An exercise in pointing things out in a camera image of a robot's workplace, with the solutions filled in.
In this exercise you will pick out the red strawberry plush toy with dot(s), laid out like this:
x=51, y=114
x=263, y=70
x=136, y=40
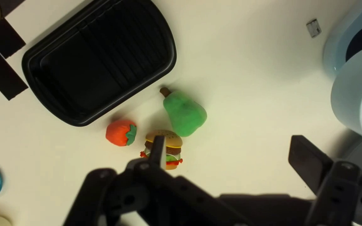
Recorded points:
x=119, y=133

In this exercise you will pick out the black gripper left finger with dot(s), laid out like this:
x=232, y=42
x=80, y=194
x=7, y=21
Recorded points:
x=158, y=150

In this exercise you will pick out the small grey square piece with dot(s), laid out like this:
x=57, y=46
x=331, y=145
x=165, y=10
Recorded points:
x=313, y=27

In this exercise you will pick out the black tape strip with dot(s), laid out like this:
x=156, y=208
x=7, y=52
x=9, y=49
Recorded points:
x=0, y=75
x=7, y=37

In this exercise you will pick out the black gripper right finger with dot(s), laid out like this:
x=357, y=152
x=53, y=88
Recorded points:
x=308, y=160

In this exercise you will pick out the green pear plush toy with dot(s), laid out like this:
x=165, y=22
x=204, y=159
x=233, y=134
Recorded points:
x=185, y=114

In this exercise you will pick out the black plastic tray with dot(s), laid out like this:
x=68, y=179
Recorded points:
x=100, y=62

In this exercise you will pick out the light blue toy oven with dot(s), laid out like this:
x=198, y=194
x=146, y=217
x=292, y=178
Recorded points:
x=352, y=83

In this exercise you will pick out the sandwich burger plush toy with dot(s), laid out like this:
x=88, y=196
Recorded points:
x=174, y=145

